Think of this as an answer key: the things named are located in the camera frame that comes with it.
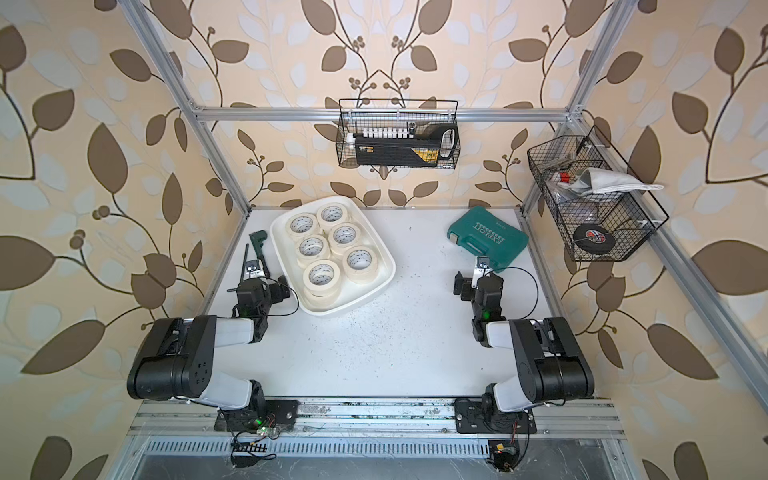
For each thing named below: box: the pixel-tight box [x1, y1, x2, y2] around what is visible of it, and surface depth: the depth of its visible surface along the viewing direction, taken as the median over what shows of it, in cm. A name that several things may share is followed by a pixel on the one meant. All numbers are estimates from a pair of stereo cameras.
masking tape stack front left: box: [303, 259, 341, 309], surface depth 96 cm
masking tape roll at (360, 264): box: [342, 245, 381, 285], surface depth 101 cm
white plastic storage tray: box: [269, 196, 397, 316], surface depth 105 cm
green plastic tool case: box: [447, 206, 529, 273], surface depth 109 cm
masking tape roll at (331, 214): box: [316, 202, 350, 228], surface depth 114 cm
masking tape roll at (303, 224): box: [286, 212, 321, 239], surface depth 110 cm
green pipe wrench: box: [249, 230, 271, 278], surface depth 113 cm
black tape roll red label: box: [573, 224, 616, 255], surface depth 73 cm
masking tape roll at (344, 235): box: [328, 222, 361, 249], surface depth 108 cm
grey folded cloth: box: [568, 167, 665, 196], surface depth 63 cm
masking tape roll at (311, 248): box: [296, 234, 330, 268], surface depth 104 cm
